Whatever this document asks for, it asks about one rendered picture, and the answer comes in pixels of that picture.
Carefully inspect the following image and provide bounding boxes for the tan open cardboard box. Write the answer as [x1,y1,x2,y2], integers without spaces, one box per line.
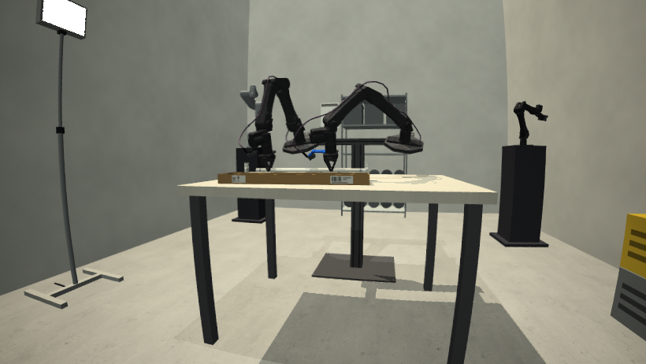
[217,173,369,185]

